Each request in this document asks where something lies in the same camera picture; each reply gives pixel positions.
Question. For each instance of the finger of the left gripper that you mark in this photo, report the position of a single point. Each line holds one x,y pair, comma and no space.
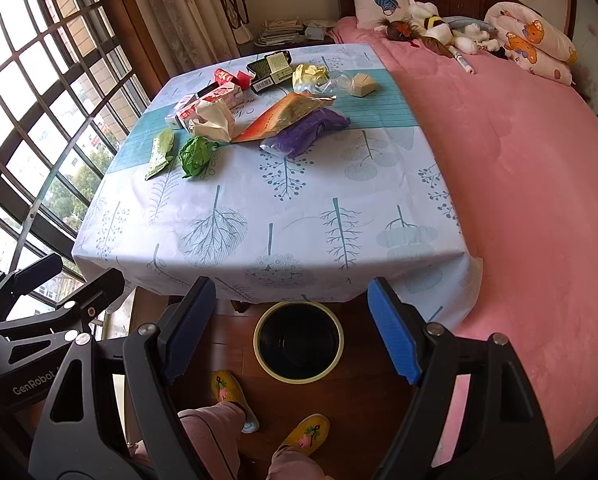
88,301
21,282

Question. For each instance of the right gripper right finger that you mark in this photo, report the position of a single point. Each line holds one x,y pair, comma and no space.
474,413

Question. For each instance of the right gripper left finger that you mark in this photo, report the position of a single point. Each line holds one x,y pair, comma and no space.
79,435

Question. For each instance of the green wrapper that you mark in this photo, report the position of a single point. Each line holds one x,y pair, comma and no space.
160,154

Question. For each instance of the green paper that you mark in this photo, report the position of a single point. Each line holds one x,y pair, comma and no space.
195,156

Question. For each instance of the strawberry milk carton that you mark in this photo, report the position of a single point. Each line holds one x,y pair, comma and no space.
187,109

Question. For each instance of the beige paper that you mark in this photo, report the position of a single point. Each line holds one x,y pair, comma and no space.
212,120

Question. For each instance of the purple plastic bag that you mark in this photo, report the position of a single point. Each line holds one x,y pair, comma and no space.
295,140

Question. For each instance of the red cylindrical box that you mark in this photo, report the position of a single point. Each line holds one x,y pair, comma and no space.
241,79

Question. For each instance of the orange snack bag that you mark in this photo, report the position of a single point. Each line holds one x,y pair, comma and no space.
283,114

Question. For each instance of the green cream carton box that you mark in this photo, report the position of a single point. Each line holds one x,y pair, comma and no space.
270,71

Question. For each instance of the yellow paper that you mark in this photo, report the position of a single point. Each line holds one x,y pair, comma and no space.
310,78

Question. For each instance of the clear plastic bottle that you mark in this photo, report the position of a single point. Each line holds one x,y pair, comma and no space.
338,84

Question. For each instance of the tan wedge box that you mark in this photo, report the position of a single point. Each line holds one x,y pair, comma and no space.
362,85

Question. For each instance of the yellow rimmed trash bin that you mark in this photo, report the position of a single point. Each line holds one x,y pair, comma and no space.
298,342

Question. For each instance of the left pink trouser leg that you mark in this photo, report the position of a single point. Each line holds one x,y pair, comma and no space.
214,432

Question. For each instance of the pink trouser leg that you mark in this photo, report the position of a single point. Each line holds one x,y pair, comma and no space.
291,464
214,432

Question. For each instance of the right pink trouser leg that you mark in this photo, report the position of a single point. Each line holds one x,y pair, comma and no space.
291,464

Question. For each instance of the right yellow slipper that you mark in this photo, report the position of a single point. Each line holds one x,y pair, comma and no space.
308,436

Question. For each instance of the leaf patterned tablecloth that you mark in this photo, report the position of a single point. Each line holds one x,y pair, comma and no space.
364,202

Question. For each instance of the pink bed blanket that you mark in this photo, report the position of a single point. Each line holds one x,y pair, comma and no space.
519,154

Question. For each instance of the beige floral curtain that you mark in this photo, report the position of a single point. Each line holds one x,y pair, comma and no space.
190,34

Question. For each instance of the dark wooden nightstand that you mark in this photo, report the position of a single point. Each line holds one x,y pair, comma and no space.
251,48

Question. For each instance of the stack of books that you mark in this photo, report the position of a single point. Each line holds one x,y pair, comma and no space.
280,31

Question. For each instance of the white marker pen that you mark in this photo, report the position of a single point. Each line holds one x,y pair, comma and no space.
459,58

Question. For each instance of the folded cartoon bear quilt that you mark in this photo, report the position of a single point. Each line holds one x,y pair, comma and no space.
532,42

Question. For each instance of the white plush toy pile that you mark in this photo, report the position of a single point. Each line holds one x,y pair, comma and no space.
434,33

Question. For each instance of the white butterfly pillow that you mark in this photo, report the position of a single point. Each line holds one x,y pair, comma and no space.
371,13

